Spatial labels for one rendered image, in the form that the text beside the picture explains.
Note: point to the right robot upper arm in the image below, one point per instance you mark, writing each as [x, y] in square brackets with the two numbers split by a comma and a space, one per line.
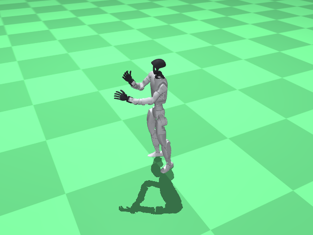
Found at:
[145, 81]

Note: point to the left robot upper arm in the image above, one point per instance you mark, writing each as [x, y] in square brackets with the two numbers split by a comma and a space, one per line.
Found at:
[161, 89]

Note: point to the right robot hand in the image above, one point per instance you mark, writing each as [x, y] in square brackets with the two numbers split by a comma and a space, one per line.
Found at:
[128, 77]

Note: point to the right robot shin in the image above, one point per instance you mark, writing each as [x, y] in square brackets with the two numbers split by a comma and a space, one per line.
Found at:
[155, 143]

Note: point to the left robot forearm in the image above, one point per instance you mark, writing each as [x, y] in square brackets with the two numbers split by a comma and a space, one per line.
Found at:
[140, 101]

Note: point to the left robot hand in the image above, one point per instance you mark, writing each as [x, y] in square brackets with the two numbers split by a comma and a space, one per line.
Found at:
[122, 96]

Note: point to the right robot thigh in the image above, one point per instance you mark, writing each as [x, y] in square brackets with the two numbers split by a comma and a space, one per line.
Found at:
[151, 123]

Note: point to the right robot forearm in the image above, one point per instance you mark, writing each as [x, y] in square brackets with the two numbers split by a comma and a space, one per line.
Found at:
[135, 85]

